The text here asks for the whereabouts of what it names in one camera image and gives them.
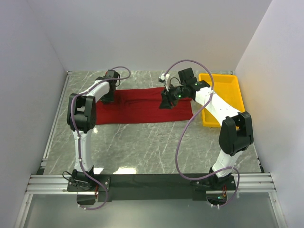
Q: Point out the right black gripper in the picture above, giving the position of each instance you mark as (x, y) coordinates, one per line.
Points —
(166, 99)

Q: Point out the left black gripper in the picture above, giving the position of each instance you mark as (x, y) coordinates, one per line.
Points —
(107, 100)

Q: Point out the red t shirt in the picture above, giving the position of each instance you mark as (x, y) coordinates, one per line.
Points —
(140, 106)

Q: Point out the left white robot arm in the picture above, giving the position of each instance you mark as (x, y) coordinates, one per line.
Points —
(81, 118)

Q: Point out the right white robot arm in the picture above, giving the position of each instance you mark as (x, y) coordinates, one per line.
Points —
(236, 132)

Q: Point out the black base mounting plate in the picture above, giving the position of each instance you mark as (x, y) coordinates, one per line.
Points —
(147, 187)

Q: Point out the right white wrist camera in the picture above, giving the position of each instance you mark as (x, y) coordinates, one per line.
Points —
(164, 78)

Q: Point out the aluminium frame rail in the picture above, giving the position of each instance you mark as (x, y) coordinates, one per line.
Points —
(56, 184)

